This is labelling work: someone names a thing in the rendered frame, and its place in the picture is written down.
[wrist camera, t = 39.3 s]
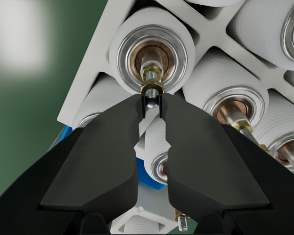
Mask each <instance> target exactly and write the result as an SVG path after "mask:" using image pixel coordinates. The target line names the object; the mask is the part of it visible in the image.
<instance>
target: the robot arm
mask: <svg viewBox="0 0 294 235"><path fill-rule="evenodd" d="M145 99H146V96H145V95H144V94H143V95H142V94H139V93H137V94H134V95H132V96H130V97H129V98H127V99H125V100H123V101H121V102H119V103H118V104H116V105H114V106H112V107H110V108H109V109H107V110H105V111H104V112H102V113H100V114H99V115H97V116H96V117H95V118H94V119H93V120H91V121H90V122H89V123H88V124H87V125H86V126H85V127H77V128H76V129H74V130H73V131H72V132H71V133H70V134H68V135H67V136H66V137H65V138H64V139H62V140H61V141H60V142H59V143H58V144H56V145H55V146H54V147H53V148H52V149H50V150H49V151H48V152H47V153H46V154H44V155H43V156H42V157H41V158H40V159H38V160H37V161H36V162H35V163H34V164H33V165H32V166H30V167H29V168H28V169H27V170H26V171H25V172H24V173H22V174H21V175H20V176H19V177H18V178H17V179H16V180H15V181H14V182H13V183H12V184H11V185H10V186H9V187H8V188H7V189H6V190H5V191H4V193H3V194H2V195H1V196H0V235H294V174H293V173H292V172H291V171H290V170H288V169H287V168H286V167H285V166H283V165H282V164H281V163H280V162H279V161H277V160H276V159H275V158H273V157H272V156H271V155H269V154H268V153H267V152H265V151H264V150H263V149H262V148H260V147H259V146H258V145H256V144H255V143H254V142H252V141H251V140H250V139H249V138H247V137H246V136H245V135H243V134H242V133H241V132H239V131H238V130H237V129H236V128H234V127H233V126H232V125H230V124H221V123H220V122H219V121H218V120H216V119H215V118H214V117H213V116H212V115H210V114H209V113H207V112H205V111H204V110H202V109H200V108H199V107H197V106H195V105H193V104H191V103H188V102H186V101H184V100H182V99H180V98H178V97H176V96H174V95H172V94H170V93H162V94H159V113H160V118H162V119H163V120H164V121H165V123H166V131H165V139H166V141H167V142H168V143H169V144H170V145H171V147H170V148H169V150H168V169H167V183H168V199H169V202H170V204H171V206H172V207H174V208H175V209H177V210H178V211H180V212H182V213H183V214H185V215H186V216H188V217H189V218H191V219H193V220H195V221H196V222H197V227H196V229H195V231H194V233H193V234H111V232H110V231H111V226H112V221H113V220H114V219H116V218H118V217H119V216H121V215H122V214H124V213H125V212H127V211H128V210H130V209H132V208H133V207H134V206H135V204H136V203H137V199H138V185H139V177H138V168H137V159H136V151H135V149H134V147H135V146H136V144H137V143H138V142H139V140H140V132H139V123H140V122H141V121H142V120H143V118H145V116H146V101H145Z"/></svg>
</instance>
